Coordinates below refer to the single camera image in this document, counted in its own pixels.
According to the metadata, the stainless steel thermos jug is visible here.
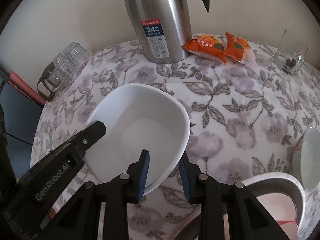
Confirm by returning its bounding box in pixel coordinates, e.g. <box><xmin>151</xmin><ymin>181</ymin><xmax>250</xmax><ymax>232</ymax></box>
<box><xmin>124</xmin><ymin>0</ymin><xmax>192</xmax><ymax>64</ymax></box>

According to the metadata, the upturned drinking glass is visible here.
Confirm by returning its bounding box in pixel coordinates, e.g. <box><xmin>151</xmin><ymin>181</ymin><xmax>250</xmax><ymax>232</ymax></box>
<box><xmin>62</xmin><ymin>42</ymin><xmax>91</xmax><ymax>66</ymax></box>
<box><xmin>53</xmin><ymin>54</ymin><xmax>77</xmax><ymax>82</ymax></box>

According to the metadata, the strawberry pattern bowl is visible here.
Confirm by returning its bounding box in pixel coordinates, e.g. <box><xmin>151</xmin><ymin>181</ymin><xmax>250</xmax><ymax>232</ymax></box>
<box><xmin>277</xmin><ymin>220</ymin><xmax>298</xmax><ymax>240</ymax></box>

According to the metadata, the clear glass mug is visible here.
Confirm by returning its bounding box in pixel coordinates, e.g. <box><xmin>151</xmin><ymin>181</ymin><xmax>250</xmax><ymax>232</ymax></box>
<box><xmin>273</xmin><ymin>28</ymin><xmax>308</xmax><ymax>74</ymax></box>

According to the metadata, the light blue bowl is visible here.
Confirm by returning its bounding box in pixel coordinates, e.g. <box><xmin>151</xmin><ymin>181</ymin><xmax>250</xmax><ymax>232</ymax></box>
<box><xmin>292</xmin><ymin>127</ymin><xmax>319</xmax><ymax>192</ymax></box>

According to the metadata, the orange snack packet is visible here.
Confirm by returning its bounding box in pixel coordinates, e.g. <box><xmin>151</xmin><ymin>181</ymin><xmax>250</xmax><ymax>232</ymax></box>
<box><xmin>223</xmin><ymin>32</ymin><xmax>254</xmax><ymax>66</ymax></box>
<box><xmin>183</xmin><ymin>34</ymin><xmax>226</xmax><ymax>64</ymax></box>

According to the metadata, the glass teapot black handle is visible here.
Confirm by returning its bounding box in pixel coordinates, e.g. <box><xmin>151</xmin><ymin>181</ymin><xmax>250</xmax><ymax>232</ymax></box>
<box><xmin>36</xmin><ymin>62</ymin><xmax>65</xmax><ymax>102</ymax></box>

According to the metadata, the floral grey tablecloth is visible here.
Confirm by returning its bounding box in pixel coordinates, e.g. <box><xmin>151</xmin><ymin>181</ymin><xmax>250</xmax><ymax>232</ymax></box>
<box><xmin>30</xmin><ymin>40</ymin><xmax>319</xmax><ymax>239</ymax></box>

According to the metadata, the pink floral rim plate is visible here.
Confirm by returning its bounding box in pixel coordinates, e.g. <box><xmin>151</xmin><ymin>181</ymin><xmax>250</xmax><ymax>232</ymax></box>
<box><xmin>257</xmin><ymin>193</ymin><xmax>296</xmax><ymax>222</ymax></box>

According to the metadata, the white square bowl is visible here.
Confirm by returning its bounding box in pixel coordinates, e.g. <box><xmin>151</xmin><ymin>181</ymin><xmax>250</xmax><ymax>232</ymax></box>
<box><xmin>84</xmin><ymin>83</ymin><xmax>190</xmax><ymax>194</ymax></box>

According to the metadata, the stainless steel plate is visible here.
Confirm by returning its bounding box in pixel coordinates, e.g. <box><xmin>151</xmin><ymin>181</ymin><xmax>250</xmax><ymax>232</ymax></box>
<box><xmin>164</xmin><ymin>172</ymin><xmax>307</xmax><ymax>240</ymax></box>

